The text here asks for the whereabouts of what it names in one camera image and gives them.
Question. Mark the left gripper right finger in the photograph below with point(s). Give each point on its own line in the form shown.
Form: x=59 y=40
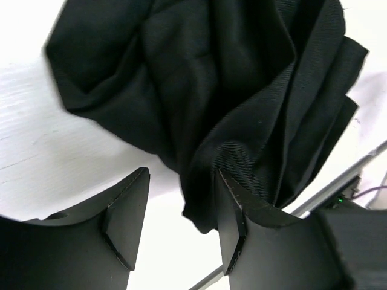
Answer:
x=263 y=247

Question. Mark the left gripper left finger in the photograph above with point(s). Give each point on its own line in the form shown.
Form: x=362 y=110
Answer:
x=91 y=245

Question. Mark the black skirt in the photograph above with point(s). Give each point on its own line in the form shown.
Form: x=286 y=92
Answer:
x=255 y=89

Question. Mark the aluminium front rail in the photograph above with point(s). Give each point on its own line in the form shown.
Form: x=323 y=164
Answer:
x=310 y=204

